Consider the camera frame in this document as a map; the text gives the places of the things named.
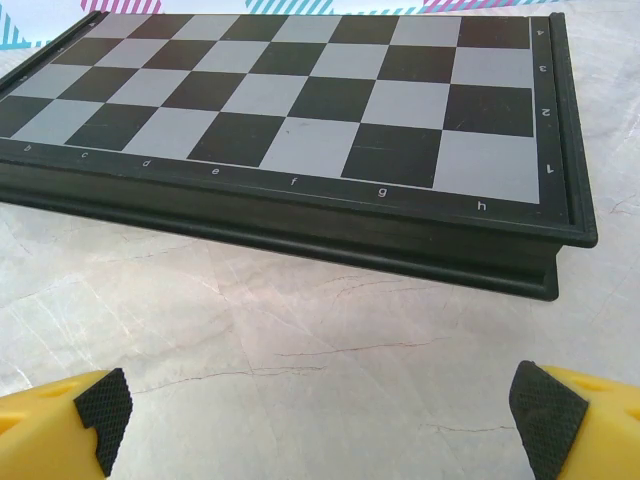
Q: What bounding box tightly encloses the black folding chessboard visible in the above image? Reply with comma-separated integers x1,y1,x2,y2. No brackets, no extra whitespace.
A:
0,12,599,304

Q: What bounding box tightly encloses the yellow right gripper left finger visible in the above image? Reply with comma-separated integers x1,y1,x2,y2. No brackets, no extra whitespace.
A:
0,368,134,480

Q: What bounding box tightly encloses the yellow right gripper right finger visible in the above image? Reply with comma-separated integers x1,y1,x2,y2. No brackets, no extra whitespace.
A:
508,360,640,480

